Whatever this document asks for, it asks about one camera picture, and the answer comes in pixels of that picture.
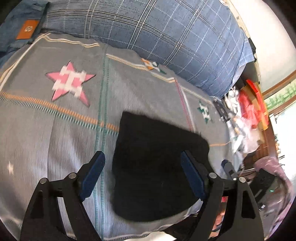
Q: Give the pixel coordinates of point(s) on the blue plaid pillow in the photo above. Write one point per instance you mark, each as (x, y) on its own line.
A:
(200, 41)

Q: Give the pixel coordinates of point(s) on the black remote control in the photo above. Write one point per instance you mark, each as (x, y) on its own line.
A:
(221, 110)

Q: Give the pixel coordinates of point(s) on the blue denim jeans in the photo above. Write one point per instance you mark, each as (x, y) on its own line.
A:
(22, 25)

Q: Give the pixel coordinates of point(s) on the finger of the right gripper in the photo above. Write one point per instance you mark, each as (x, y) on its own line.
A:
(229, 170)

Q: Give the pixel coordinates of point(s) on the clear plastic bags pile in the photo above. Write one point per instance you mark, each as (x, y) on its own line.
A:
(244, 137)

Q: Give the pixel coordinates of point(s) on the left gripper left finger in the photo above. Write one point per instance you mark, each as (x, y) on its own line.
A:
(43, 220)

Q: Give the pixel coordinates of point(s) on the grey patterned bed sheet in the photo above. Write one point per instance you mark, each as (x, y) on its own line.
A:
(61, 101)

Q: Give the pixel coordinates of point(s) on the black pants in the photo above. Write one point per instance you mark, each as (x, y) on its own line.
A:
(150, 183)

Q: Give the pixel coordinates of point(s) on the red and yellow boxes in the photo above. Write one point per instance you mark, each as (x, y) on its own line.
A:
(253, 107)

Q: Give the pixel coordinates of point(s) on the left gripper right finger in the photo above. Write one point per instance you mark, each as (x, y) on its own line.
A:
(241, 220)

